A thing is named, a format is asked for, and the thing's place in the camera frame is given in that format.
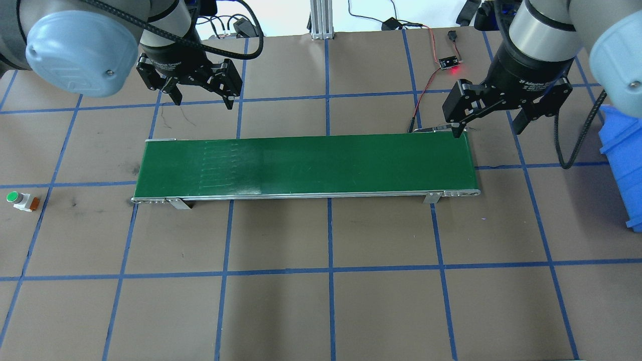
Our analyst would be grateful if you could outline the blue open-front plastic bin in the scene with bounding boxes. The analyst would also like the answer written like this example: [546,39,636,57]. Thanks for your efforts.
[598,104,642,232]

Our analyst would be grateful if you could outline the black power adapter brick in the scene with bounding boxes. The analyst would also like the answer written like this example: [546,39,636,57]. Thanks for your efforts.
[455,0,482,27]

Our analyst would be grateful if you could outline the thin red wire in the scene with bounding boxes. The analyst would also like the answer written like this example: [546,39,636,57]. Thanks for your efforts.
[400,21,442,63]

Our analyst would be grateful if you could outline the arm braided black cable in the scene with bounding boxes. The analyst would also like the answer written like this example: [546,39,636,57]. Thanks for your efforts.
[553,88,608,170]
[83,0,265,60]

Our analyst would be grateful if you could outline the red and black wire pair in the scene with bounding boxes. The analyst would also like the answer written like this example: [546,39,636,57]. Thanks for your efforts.
[408,68,443,134]

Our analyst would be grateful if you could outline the green conveyor belt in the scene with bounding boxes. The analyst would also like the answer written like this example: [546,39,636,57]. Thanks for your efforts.
[131,123,482,211]

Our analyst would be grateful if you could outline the black barrel plug lead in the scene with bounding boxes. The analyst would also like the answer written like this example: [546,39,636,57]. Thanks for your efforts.
[446,30,463,61]

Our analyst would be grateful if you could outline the thin black cable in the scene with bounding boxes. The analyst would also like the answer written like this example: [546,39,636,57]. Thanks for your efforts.
[348,0,400,24]

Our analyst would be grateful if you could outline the aluminium profile post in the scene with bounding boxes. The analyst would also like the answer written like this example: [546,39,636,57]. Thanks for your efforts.
[309,0,335,40]

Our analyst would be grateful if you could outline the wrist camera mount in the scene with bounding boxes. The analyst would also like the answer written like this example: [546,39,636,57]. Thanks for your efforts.
[474,0,522,31]
[186,0,219,23]

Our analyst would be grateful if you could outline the green push button switch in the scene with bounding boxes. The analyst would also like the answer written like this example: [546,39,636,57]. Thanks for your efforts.
[6,191,41,213]

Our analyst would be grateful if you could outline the black charger block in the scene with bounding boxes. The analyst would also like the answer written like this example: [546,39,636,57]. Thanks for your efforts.
[233,17,264,39]

